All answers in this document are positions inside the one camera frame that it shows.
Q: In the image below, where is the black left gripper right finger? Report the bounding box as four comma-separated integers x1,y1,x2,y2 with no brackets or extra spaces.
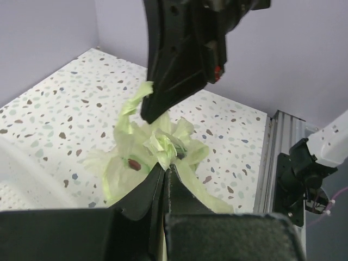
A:
164,164,213,260

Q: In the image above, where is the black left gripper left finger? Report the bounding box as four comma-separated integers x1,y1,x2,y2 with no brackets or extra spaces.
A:
114,163,165,260

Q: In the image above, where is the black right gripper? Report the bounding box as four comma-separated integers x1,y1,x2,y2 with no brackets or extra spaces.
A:
141,1,271,124

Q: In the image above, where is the light green avocado plastic bag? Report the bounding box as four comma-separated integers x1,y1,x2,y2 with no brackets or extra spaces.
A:
83,82,234,213

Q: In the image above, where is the white plastic mesh basket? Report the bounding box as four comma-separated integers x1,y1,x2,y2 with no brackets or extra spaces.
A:
1,138,107,211

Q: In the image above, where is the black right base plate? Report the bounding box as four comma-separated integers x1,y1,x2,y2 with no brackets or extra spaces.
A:
273,153,305,227

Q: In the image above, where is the aluminium rail frame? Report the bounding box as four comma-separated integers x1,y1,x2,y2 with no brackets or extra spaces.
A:
249,111,308,260

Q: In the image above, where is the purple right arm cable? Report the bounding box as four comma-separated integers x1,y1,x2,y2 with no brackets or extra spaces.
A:
307,187,348,226

